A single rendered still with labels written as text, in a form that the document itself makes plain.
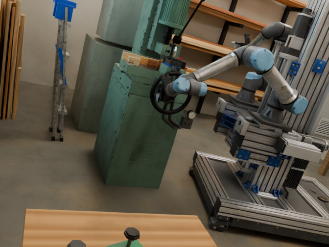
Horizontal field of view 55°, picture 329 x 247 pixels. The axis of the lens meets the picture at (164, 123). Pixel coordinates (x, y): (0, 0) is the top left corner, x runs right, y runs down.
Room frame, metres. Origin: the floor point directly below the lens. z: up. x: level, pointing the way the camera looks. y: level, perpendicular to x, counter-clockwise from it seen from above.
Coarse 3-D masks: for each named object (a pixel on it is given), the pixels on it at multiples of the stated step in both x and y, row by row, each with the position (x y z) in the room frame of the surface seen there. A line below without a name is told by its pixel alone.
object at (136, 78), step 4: (132, 76) 2.15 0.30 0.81; (136, 76) 2.07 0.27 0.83; (140, 76) 2.09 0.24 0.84; (136, 80) 2.08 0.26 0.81; (140, 80) 2.09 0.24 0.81; (144, 80) 2.10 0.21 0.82; (148, 80) 2.11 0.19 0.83; (152, 80) 2.12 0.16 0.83; (152, 84) 2.13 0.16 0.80; (160, 84) 2.15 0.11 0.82
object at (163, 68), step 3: (162, 63) 2.15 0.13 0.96; (162, 66) 2.14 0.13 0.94; (165, 66) 2.09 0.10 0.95; (159, 69) 2.17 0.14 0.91; (162, 69) 2.12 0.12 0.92; (165, 69) 2.07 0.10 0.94; (168, 69) 2.06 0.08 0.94; (162, 72) 2.11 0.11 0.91; (165, 72) 2.06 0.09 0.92; (180, 72) 2.10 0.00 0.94; (183, 72) 2.11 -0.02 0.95; (174, 75) 2.08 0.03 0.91; (174, 78) 2.09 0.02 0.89
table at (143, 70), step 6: (120, 60) 2.22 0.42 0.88; (126, 60) 2.19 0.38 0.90; (120, 66) 2.19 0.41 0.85; (126, 66) 2.06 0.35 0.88; (132, 66) 2.05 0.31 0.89; (138, 66) 2.09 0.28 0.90; (144, 66) 2.17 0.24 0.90; (126, 72) 2.04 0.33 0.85; (132, 72) 2.06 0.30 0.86; (138, 72) 2.08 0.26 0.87; (144, 72) 2.09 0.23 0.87; (150, 72) 2.11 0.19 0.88; (156, 72) 2.13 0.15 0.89; (150, 78) 2.12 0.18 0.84; (156, 78) 2.12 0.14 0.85
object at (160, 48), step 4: (156, 44) 2.36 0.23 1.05; (160, 44) 2.29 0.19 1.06; (164, 44) 2.34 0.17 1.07; (156, 48) 2.34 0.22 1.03; (160, 48) 2.28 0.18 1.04; (164, 48) 2.26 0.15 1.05; (168, 48) 2.27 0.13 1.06; (160, 52) 2.26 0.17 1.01; (164, 52) 2.26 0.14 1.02; (168, 56) 2.28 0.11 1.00
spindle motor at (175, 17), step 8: (168, 0) 2.25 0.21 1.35; (176, 0) 2.22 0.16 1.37; (184, 0) 2.24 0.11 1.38; (168, 8) 2.24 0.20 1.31; (176, 8) 2.22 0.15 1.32; (184, 8) 2.25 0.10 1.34; (160, 16) 2.28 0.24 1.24; (168, 16) 2.23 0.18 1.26; (176, 16) 2.23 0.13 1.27; (184, 16) 2.27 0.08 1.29; (168, 24) 2.22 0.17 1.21; (176, 24) 2.24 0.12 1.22
